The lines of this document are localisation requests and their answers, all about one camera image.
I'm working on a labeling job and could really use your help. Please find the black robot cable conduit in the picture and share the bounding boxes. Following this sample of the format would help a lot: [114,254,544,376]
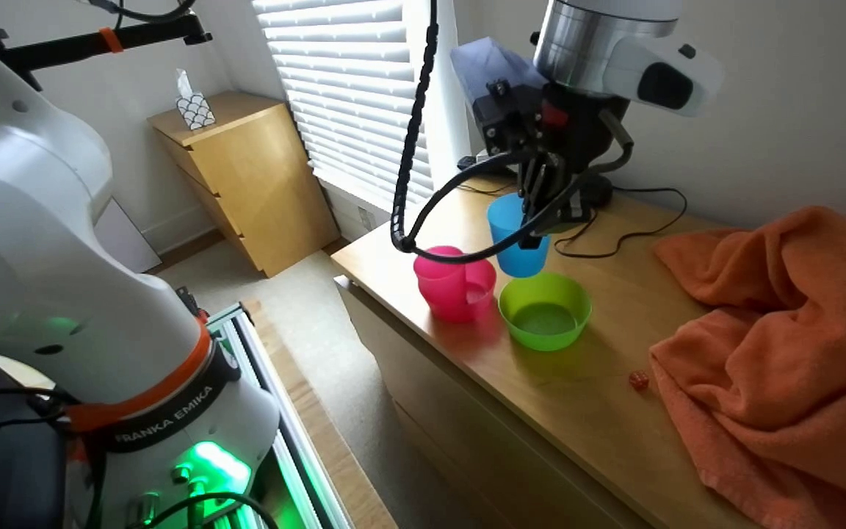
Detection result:
[389,0,582,268]

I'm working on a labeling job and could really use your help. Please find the pink plastic cup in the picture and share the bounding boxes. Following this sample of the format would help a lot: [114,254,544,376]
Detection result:
[413,243,474,301]

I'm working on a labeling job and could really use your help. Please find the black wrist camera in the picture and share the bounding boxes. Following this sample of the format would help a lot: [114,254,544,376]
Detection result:
[468,85,547,151]

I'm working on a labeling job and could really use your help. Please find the blue grey boxy object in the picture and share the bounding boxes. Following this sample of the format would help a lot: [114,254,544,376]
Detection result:
[450,35,547,100]

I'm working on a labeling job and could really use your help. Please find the patterned tissue box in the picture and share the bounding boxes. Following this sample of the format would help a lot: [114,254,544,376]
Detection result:
[173,66,218,131]

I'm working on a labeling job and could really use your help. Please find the light wood stand board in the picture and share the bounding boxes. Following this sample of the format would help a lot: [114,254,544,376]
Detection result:
[245,294,403,529]

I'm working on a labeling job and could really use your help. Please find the light wood cabinet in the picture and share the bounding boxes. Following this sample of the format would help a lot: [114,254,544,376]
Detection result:
[145,87,344,278]

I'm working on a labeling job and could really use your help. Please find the orange towel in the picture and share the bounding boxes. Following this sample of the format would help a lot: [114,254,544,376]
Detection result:
[644,203,846,529]

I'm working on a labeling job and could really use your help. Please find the black round device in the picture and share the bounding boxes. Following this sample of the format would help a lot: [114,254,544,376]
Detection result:
[578,172,616,213]

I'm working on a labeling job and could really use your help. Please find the aluminium rail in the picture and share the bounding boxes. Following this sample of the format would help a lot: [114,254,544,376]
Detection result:
[201,300,353,529]

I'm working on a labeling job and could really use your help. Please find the white leaning board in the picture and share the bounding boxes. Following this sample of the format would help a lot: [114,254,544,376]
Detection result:
[92,197,164,275]

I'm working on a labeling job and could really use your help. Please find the thin black cable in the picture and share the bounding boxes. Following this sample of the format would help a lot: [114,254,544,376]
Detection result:
[552,185,693,265]

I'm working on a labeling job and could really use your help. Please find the white window blinds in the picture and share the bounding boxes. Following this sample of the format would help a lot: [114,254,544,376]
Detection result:
[249,0,446,216]

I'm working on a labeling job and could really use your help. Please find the green plastic bowl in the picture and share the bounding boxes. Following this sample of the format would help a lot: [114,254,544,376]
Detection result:
[497,269,596,354]

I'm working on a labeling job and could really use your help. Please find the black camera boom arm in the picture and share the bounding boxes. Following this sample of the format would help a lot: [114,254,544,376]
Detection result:
[0,0,218,77]

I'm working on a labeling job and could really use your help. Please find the pink plastic bowl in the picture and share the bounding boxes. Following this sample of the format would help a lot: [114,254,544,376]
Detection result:
[424,257,500,328]

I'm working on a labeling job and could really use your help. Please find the blue plastic cup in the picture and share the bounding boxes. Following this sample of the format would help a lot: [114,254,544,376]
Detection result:
[484,191,552,278]

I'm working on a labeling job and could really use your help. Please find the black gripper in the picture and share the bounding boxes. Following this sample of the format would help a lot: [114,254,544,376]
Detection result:
[516,87,634,250]

